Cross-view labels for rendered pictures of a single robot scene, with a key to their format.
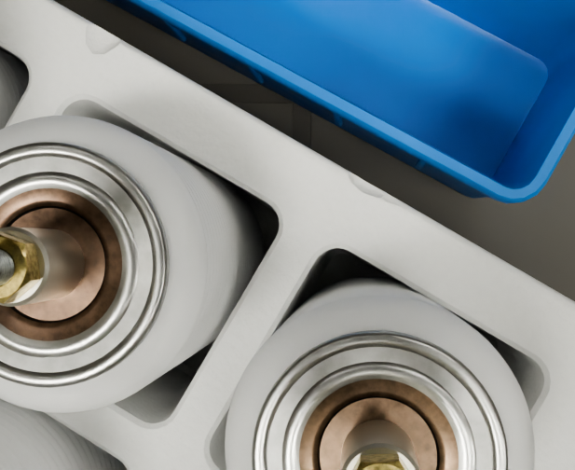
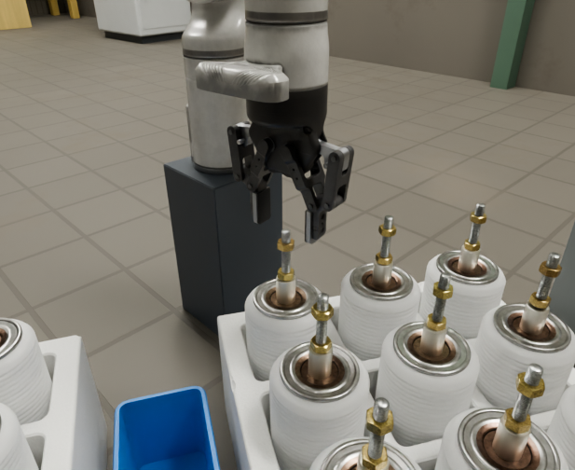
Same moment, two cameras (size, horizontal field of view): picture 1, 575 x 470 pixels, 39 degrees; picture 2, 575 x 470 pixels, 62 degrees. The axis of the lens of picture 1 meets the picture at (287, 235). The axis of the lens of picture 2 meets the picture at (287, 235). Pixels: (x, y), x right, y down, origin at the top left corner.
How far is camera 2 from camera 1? 0.40 m
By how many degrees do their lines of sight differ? 64
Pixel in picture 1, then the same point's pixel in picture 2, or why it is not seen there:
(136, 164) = (276, 374)
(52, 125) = (287, 399)
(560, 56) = (136, 454)
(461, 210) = not seen: hidden behind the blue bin
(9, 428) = (381, 390)
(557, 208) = not seen: hidden behind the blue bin
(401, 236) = (239, 368)
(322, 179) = (240, 393)
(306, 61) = not seen: outside the picture
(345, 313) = (265, 321)
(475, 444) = (266, 288)
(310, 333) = (275, 322)
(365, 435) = (281, 291)
